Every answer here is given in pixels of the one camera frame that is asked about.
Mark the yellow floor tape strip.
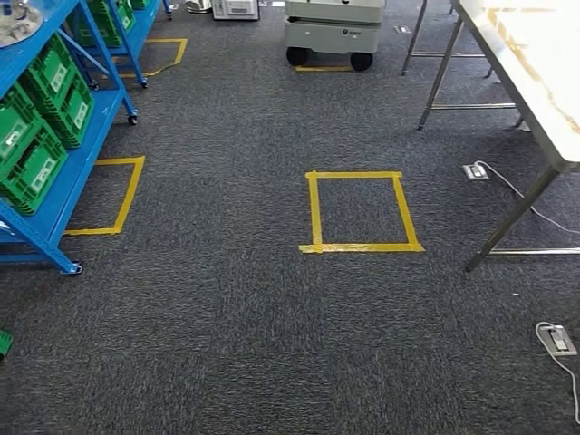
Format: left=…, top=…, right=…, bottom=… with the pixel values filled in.
left=299, top=170, right=426, bottom=256

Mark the blue metal shelf rack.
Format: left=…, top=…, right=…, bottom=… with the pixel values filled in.
left=0, top=0, right=139, bottom=277
left=59, top=0, right=173, bottom=90

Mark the short yellow floor tape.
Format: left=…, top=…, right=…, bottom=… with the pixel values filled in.
left=294, top=64, right=354, bottom=73

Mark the white floor cable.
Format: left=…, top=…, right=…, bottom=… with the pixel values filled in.
left=474, top=159, right=580, bottom=237
left=534, top=321, right=580, bottom=428

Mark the white wheeled mobile robot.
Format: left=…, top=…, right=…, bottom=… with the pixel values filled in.
left=284, top=0, right=387, bottom=73

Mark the yellow floor tape rectangle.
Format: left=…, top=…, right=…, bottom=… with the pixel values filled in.
left=63, top=156, right=147, bottom=237

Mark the white box appliance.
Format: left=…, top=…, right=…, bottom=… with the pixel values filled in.
left=211, top=0, right=261, bottom=22

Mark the white desk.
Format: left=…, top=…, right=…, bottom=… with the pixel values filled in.
left=400, top=0, right=580, bottom=275

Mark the silver plastic wheel hubcap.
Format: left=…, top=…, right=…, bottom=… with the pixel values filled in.
left=0, top=0, right=45, bottom=48

